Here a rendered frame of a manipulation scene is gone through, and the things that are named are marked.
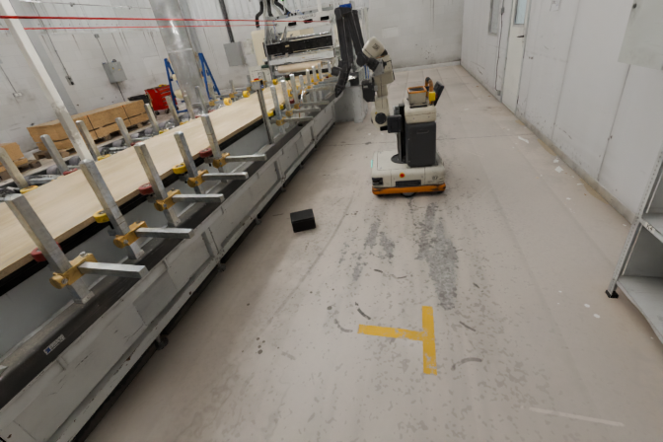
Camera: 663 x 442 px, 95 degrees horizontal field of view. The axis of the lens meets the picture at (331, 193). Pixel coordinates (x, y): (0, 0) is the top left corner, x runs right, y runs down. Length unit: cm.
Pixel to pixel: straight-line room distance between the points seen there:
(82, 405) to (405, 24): 1137
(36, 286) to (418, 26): 1124
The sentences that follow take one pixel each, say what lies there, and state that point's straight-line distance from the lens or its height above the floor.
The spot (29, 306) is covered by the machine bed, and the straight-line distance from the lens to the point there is 166.
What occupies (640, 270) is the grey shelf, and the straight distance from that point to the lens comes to 224.
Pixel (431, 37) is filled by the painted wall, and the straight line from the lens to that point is 1169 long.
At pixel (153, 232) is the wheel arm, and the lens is 150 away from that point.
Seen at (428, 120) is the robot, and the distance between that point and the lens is 273.
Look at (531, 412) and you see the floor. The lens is 170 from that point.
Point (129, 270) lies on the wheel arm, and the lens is 126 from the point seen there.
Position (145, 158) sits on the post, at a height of 107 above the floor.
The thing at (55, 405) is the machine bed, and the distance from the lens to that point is 190.
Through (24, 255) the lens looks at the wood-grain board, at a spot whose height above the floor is 90.
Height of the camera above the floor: 144
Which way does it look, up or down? 27 degrees down
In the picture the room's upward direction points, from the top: 9 degrees counter-clockwise
